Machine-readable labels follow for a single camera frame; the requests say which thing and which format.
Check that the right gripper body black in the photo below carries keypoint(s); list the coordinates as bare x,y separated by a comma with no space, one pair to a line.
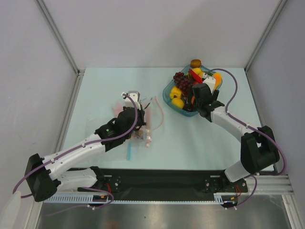
190,99

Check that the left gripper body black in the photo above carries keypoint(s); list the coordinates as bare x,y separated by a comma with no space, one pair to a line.
140,120

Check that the brown longan bunch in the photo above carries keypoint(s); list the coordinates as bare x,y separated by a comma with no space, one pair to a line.
141,134

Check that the clear zip bag pink zipper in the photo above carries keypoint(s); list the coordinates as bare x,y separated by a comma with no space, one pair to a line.
152,117

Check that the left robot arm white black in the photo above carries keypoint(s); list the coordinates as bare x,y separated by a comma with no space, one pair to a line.
47,175

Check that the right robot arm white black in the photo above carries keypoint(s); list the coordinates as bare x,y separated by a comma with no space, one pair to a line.
258,150

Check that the teal plastic food tray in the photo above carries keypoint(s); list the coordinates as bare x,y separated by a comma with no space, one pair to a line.
167,90

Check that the pink dotted zip bag stack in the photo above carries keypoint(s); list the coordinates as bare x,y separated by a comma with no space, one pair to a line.
117,108

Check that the blue zipper bag strip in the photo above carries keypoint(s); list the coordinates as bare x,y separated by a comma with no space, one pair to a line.
129,150

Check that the red chili pepper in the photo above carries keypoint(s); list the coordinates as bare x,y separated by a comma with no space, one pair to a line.
195,76

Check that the dark red grape bunch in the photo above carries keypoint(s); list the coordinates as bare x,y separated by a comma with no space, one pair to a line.
182,82

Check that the orange mango piece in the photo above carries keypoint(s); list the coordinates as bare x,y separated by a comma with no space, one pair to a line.
218,80

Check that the yellow lemon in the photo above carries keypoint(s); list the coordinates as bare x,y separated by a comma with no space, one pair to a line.
198,71

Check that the brown kiwi fruit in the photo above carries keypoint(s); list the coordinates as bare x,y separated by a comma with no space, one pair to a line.
195,63

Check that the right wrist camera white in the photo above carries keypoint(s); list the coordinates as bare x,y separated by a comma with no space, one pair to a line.
210,81

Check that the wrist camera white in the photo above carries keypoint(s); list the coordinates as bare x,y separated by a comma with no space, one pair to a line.
210,81
130,98

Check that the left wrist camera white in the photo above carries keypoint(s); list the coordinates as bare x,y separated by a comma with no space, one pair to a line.
130,98

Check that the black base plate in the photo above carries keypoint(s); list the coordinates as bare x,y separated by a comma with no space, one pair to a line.
157,182

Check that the white slotted cable duct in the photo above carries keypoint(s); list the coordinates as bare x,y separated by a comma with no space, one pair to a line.
96,199

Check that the aluminium front rail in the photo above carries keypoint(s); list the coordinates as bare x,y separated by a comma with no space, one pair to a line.
269,185

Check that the right aluminium frame post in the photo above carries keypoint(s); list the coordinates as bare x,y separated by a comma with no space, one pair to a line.
267,31

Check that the aluminium frame post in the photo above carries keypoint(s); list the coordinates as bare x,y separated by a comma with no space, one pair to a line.
57,34
267,31

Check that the left aluminium frame post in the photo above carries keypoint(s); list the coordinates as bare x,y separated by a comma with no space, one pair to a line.
57,34

